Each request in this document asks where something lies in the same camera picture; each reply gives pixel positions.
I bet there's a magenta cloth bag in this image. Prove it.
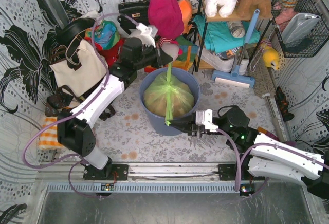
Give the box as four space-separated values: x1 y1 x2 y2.
148 0 184 40

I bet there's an orange plush toy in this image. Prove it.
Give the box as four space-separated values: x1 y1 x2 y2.
178 0 192 34

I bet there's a teal cloth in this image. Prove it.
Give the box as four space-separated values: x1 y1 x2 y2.
194 15 260 53

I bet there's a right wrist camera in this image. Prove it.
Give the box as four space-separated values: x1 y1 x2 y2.
195 109 218 132

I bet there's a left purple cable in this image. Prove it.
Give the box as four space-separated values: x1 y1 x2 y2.
22 12 141 199

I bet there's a black hat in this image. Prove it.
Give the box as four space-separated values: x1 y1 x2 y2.
56 18 95 46

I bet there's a black wire basket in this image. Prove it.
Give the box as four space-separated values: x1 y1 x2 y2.
271 0 328 58

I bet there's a pink plush doll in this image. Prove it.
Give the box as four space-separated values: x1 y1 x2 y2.
159 37 183 61

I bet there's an orange checkered towel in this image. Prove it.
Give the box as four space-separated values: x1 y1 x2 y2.
38 125 64 150

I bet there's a blue trash bin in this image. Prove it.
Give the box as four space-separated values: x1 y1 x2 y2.
139 67 201 136

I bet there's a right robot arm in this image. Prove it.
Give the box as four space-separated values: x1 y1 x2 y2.
166 105 328 199

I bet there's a blue handled mop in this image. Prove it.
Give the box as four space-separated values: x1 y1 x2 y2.
211 9 261 90

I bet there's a brown patterned strap bag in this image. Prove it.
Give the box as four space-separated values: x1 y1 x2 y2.
45 85 116 121

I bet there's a silver foil pouch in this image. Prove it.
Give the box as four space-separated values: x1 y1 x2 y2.
281 13 321 44

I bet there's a wooden shelf rack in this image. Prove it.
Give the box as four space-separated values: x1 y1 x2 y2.
192 0 275 73

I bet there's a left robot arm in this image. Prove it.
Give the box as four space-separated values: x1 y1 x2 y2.
58 38 179 181

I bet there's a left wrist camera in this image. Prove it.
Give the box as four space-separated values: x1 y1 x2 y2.
128 23 158 48

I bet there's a black leather handbag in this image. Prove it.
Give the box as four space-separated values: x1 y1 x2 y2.
117 0 150 35

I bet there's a yellow plush duck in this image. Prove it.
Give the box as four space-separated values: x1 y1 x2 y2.
262 42 279 70

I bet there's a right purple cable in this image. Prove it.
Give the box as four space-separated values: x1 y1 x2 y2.
217 128 329 199

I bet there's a purple cable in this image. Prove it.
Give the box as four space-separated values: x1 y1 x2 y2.
217 128 329 199
22 12 141 199

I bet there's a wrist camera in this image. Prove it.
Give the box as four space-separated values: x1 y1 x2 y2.
195 109 218 132
128 23 158 48

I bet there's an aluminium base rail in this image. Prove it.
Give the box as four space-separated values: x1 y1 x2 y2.
38 161 312 194

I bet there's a crumpled brown paper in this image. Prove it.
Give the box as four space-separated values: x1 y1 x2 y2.
143 91 194 118

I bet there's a green trash bag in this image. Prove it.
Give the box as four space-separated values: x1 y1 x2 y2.
145 64 192 126

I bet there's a cream canvas tote bag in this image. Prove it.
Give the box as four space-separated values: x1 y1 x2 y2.
50 40 108 96

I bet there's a grey patterned sneaker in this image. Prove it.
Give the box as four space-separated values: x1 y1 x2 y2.
227 21 245 38

